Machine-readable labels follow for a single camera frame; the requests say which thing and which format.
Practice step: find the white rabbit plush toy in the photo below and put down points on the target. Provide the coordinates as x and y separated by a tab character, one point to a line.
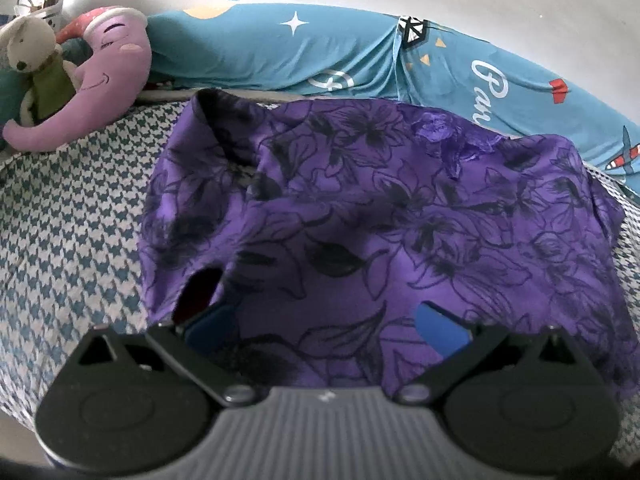
30	45

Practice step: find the purple moon plush pillow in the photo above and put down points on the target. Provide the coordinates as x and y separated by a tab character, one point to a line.
110	75

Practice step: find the houndstooth bed mat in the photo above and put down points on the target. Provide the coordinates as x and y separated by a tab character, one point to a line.
75	220

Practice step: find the teal printed blanket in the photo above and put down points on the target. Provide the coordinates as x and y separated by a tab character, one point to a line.
325	55

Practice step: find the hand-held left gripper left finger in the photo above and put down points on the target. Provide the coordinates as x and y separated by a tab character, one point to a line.
210	325

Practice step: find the white perforated basket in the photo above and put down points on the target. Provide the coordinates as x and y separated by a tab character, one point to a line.
47	5

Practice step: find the purple floral garment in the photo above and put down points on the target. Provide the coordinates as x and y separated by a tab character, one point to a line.
375	210

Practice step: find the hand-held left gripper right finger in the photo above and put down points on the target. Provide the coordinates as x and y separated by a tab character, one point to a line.
440	332

